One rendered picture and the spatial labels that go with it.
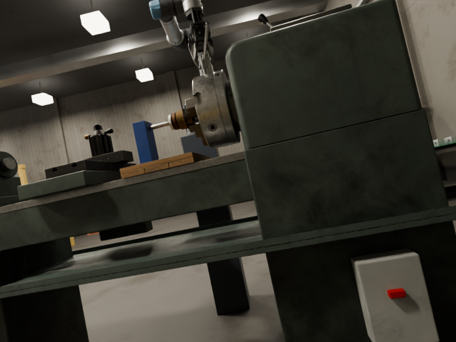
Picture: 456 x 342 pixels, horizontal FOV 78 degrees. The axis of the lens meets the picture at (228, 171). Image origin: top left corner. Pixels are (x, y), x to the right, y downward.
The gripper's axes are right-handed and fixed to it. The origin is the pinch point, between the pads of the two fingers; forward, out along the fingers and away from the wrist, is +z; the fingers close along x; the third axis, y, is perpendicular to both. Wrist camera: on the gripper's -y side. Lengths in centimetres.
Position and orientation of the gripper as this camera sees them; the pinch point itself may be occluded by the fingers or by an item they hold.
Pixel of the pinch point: (205, 64)
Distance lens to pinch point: 127.0
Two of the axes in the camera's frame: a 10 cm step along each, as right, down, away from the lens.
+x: 9.5, -2.3, 2.0
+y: 2.1, 0.1, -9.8
